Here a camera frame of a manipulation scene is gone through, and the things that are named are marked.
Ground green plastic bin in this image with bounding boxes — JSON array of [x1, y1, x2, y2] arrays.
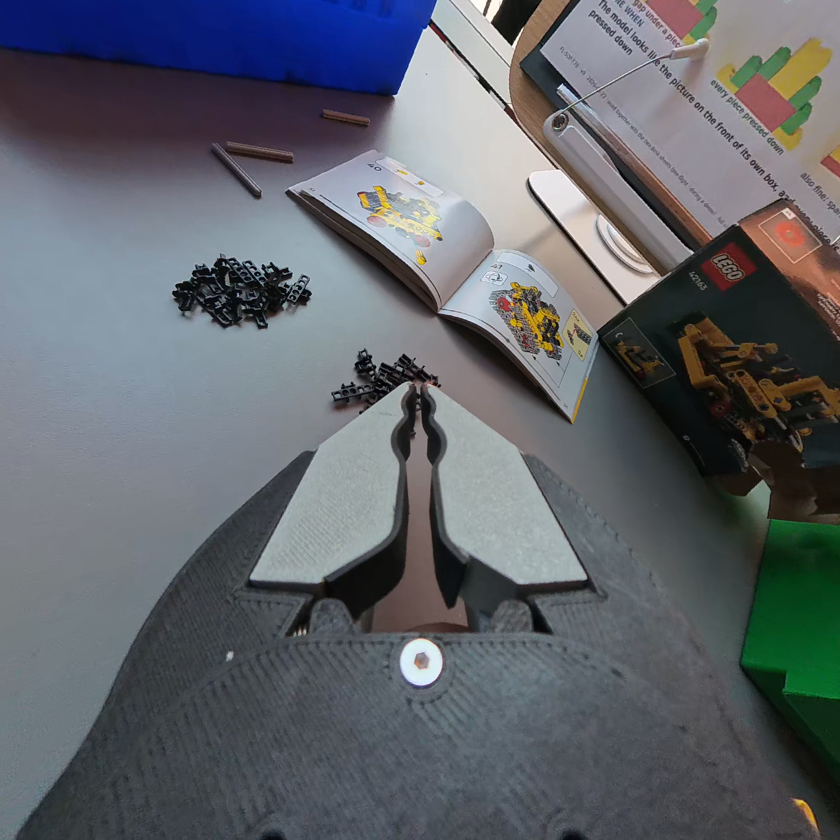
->
[[740, 518, 840, 765]]

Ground open instruction booklet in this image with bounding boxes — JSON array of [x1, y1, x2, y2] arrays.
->
[[286, 150, 599, 424]]

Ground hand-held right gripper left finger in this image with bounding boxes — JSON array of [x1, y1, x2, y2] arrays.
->
[[248, 382, 421, 621]]

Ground metal wire clip arm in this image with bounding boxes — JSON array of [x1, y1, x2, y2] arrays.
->
[[558, 38, 711, 112]]

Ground dark lego box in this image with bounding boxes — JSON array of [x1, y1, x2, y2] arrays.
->
[[597, 199, 840, 519]]

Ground dark grey axle rod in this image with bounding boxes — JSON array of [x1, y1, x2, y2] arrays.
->
[[210, 143, 263, 198]]

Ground small pile black track links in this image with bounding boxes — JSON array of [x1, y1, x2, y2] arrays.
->
[[331, 349, 442, 414]]

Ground large pile black track links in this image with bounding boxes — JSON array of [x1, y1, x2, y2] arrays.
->
[[172, 253, 312, 329]]

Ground printed instruction sheet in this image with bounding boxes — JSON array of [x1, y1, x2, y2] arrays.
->
[[539, 0, 840, 244]]

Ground blue plastic bin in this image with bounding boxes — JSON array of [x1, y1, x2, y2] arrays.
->
[[0, 0, 437, 97]]

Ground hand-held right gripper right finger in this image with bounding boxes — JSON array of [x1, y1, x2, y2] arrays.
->
[[419, 382, 590, 632]]

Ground white monitor stand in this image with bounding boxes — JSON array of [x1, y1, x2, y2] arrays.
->
[[528, 108, 700, 306]]

